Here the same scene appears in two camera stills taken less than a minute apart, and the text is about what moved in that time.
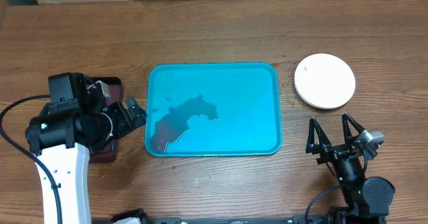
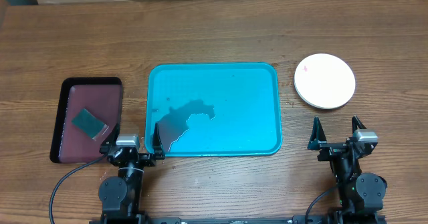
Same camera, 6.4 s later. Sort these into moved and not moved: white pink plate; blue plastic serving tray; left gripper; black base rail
Moved: left gripper
Not moved: white pink plate; blue plastic serving tray; black base rail
